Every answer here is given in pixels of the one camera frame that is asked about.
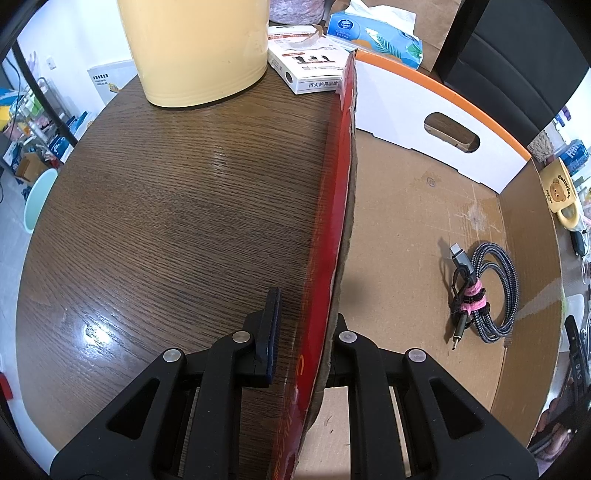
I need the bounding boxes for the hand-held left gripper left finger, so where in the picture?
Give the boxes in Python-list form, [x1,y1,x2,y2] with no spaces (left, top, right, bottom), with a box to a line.
[50,287,282,480]

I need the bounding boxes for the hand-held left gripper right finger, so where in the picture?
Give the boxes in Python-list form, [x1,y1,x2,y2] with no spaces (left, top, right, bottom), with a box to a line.
[323,314,539,480]

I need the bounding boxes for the orange and red cardboard box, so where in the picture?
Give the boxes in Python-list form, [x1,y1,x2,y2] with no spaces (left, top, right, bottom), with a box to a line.
[270,48,571,480]

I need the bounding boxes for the yellow bear mug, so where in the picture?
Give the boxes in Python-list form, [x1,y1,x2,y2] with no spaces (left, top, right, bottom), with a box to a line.
[538,157,586,232]

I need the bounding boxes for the small white product box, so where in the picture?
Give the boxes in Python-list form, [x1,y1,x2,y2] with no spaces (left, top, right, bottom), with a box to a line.
[268,25,358,95]

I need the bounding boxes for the teal plastic bucket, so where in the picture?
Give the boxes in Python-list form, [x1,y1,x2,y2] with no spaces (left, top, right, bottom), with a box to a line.
[23,168,58,232]

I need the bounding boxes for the yellow thermos jug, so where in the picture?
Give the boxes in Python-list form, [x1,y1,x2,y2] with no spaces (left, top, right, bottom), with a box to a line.
[115,0,269,109]

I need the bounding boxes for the small brown carton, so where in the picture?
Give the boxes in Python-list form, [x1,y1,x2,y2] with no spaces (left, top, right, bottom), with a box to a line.
[16,152,47,183]

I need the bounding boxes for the black paper bag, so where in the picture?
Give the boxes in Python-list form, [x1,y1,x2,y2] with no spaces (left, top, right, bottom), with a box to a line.
[431,0,591,146]

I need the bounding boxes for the white labelled box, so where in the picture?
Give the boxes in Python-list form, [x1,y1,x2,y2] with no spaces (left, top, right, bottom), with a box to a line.
[88,60,139,97]

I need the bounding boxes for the blue tissue pack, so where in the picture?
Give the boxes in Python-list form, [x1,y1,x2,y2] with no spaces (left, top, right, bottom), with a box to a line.
[327,0,424,71]

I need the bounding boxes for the pink speckled vase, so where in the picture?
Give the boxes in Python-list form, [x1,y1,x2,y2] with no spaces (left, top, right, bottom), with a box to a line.
[269,0,328,26]

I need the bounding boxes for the brown paper bag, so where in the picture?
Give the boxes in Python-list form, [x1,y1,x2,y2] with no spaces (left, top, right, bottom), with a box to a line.
[413,0,491,73]

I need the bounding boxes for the grey braided cable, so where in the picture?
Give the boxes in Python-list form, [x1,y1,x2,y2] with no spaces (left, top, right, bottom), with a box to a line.
[445,240,520,352]

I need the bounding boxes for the wire shelf cart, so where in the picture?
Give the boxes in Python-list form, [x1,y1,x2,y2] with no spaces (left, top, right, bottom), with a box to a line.
[0,78,88,158]

